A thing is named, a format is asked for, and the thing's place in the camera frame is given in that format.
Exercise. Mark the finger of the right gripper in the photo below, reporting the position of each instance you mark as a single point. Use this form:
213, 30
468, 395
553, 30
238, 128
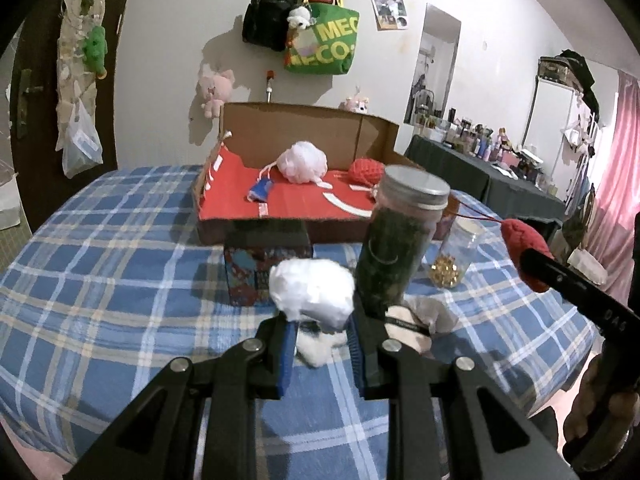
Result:
614, 320

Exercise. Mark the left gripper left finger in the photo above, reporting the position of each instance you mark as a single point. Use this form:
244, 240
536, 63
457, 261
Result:
197, 420

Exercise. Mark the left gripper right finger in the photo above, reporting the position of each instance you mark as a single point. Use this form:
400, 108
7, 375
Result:
449, 415

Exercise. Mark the grey white cloth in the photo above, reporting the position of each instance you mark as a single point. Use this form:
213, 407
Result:
432, 313

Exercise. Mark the red plush miffy keychain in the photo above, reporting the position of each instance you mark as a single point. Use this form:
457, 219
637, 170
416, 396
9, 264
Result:
517, 235

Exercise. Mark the white fluffy star miffy charm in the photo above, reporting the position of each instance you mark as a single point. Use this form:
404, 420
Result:
315, 347

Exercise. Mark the person's right hand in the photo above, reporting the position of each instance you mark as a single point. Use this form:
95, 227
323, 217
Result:
623, 408

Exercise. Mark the pink curtain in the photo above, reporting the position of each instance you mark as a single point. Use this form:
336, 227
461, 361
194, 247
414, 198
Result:
610, 236

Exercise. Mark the blue plaid tablecloth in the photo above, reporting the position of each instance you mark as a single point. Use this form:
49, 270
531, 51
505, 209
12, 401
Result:
116, 284

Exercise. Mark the small jar with gold beads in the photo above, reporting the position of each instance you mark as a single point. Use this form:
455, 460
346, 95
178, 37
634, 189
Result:
456, 253

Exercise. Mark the dark green covered side table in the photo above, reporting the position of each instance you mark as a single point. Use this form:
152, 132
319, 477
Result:
505, 196

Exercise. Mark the white wardrobe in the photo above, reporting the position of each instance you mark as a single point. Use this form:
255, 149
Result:
559, 130

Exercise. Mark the dark patterned tin box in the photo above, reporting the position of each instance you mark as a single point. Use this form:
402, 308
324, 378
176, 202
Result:
252, 248

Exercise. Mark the dark jar with metal lid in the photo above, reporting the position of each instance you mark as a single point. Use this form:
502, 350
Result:
409, 203

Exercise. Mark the red foam net sleeve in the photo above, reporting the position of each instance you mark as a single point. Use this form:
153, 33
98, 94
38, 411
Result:
366, 171

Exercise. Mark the dark brown door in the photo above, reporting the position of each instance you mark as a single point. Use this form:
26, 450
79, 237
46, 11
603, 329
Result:
34, 94

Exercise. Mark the blue tissue packet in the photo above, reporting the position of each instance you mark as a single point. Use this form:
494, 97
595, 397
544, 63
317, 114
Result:
260, 191

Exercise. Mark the white mesh bath pouf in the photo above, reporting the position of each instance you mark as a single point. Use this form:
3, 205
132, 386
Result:
302, 163

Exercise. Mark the cardboard box with red liner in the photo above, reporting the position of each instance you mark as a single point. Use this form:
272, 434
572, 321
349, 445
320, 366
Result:
251, 135

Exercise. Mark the white plastic bag on door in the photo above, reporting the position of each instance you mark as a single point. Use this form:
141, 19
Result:
82, 148

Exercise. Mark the metal stick with red tip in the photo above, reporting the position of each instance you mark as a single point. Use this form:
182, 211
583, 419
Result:
269, 85

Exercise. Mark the green tote bag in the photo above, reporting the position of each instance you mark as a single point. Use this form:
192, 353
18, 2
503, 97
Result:
328, 46

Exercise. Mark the green plush on door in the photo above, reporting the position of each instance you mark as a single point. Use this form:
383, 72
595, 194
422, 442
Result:
94, 49

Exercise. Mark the small white plush on bag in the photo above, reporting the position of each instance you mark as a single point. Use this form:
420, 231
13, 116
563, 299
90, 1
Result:
300, 18

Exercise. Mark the black backpack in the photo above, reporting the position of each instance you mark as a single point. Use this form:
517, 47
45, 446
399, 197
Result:
265, 23

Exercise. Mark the hanging organizer on door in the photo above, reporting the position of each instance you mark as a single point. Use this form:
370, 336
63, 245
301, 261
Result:
76, 82

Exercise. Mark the wall mirror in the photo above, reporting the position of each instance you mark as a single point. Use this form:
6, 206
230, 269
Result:
434, 69

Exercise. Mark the pink cat plush on wall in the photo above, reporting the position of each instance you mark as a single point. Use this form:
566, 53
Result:
356, 103

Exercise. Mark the pink bear plush on wall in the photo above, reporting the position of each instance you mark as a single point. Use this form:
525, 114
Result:
215, 88

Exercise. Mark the photo on wall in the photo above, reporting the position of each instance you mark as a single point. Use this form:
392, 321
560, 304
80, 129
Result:
390, 14

